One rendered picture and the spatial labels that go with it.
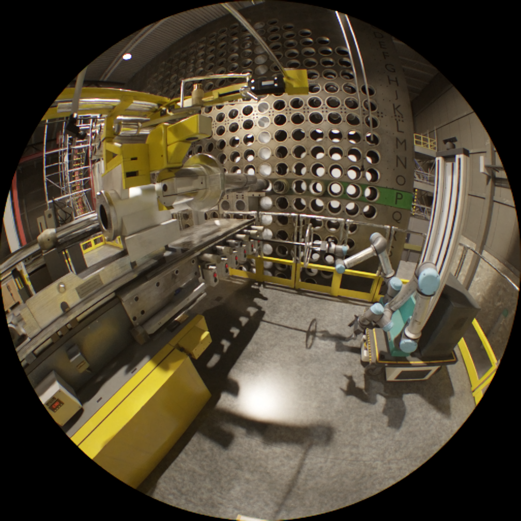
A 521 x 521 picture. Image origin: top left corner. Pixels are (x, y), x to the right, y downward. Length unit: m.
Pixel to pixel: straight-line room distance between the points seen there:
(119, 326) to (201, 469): 1.08
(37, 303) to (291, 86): 1.67
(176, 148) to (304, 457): 1.93
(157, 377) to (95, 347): 0.42
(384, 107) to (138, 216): 3.28
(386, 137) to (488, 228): 6.59
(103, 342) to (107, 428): 0.50
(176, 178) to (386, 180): 2.70
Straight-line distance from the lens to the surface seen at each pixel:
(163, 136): 1.04
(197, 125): 0.88
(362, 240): 3.03
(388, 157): 3.01
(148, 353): 1.19
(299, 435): 1.44
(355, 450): 1.53
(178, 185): 0.98
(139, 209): 1.16
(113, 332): 1.22
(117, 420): 1.09
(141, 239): 1.07
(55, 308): 1.15
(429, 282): 0.98
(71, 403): 1.20
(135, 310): 1.20
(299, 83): 1.11
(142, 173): 1.09
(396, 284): 1.67
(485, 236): 8.72
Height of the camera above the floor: 1.41
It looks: 25 degrees down
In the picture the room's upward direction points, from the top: 2 degrees counter-clockwise
